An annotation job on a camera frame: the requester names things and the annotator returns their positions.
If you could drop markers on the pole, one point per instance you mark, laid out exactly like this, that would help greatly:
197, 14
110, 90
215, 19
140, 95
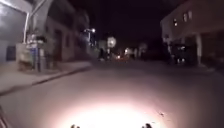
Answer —
26, 31

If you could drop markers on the dark asphalt road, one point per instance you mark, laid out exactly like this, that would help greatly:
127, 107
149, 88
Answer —
116, 90

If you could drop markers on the building with lit windows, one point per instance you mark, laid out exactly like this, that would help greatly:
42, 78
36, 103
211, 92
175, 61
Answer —
196, 31

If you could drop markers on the street lamp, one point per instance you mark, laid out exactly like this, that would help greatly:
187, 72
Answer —
90, 31

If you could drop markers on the grey building row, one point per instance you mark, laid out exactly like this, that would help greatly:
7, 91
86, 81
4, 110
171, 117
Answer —
50, 30

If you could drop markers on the pavement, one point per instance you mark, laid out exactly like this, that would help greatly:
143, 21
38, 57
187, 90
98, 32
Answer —
30, 76

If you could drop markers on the robot's own part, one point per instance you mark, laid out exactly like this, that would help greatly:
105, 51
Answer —
75, 126
146, 126

